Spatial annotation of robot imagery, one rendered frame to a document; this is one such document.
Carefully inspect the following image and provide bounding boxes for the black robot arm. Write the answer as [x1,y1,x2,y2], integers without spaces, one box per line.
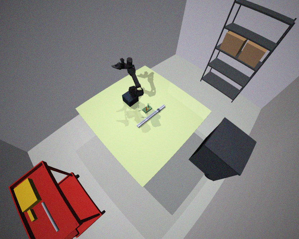
[120,57,144,98]

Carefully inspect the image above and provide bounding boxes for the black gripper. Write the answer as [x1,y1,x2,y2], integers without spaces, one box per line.
[111,62,127,70]

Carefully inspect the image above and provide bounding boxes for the grey slotted metal rail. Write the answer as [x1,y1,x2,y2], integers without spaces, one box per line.
[137,104,165,128]

